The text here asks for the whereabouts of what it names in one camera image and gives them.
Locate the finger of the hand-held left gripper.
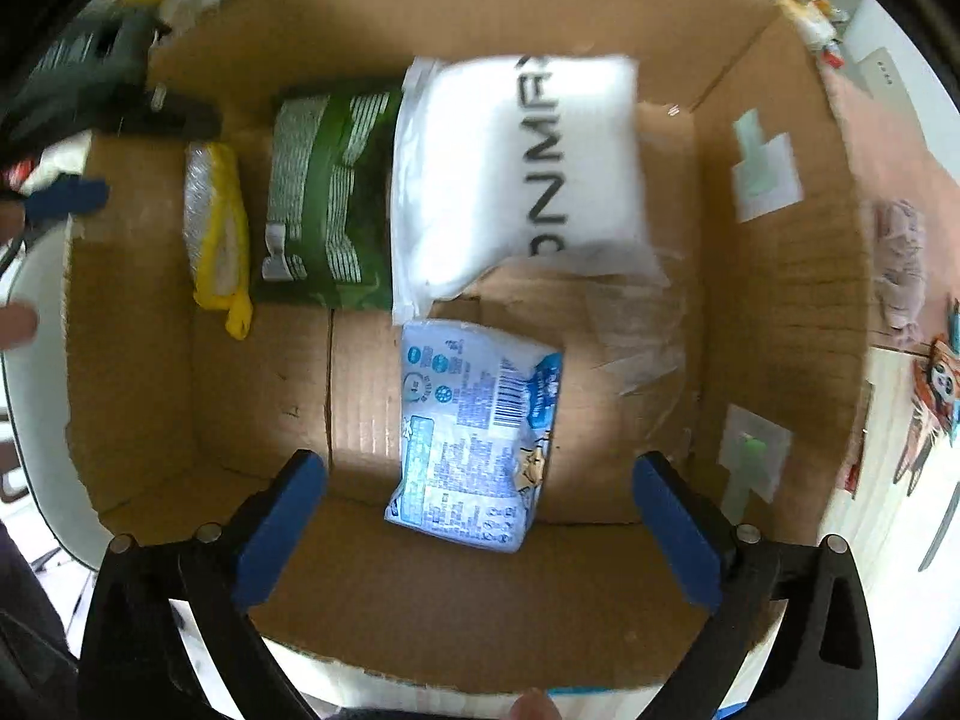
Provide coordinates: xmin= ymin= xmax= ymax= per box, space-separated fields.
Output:
xmin=21 ymin=175 xmax=111 ymax=227
xmin=146 ymin=88 xmax=224 ymax=142

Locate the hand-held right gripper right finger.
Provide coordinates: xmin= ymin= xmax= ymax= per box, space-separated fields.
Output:
xmin=632 ymin=452 xmax=878 ymax=720

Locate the white power strip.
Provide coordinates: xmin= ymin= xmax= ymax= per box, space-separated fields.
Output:
xmin=861 ymin=47 xmax=902 ymax=91

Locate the green snack packet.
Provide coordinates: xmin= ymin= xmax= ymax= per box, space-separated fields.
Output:
xmin=251 ymin=86 xmax=407 ymax=310

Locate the brown cardboard box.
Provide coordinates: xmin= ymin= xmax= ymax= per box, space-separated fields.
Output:
xmin=64 ymin=0 xmax=877 ymax=700

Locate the person's left hand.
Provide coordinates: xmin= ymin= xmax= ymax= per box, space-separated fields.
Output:
xmin=0 ymin=204 xmax=40 ymax=351

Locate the yellow sponge packet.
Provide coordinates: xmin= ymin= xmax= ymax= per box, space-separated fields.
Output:
xmin=184 ymin=141 xmax=254 ymax=340

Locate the white plastic tub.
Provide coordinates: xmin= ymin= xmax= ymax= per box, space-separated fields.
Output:
xmin=0 ymin=221 xmax=113 ymax=571

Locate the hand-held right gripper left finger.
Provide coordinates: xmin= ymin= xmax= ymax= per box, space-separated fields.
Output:
xmin=79 ymin=450 xmax=329 ymax=720

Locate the pink fluffy cloth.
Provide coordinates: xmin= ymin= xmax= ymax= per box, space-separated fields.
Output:
xmin=874 ymin=199 xmax=932 ymax=332

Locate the person's right hand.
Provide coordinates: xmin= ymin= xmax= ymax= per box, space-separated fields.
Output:
xmin=510 ymin=688 xmax=562 ymax=720

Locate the cartoon figure sticker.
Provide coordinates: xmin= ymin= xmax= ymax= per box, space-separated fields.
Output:
xmin=892 ymin=336 xmax=960 ymax=497

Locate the blue tissue packet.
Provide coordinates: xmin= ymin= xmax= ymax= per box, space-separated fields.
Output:
xmin=384 ymin=320 xmax=565 ymax=554

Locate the white pillow packet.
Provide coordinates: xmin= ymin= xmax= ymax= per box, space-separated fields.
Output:
xmin=390 ymin=52 xmax=672 ymax=329

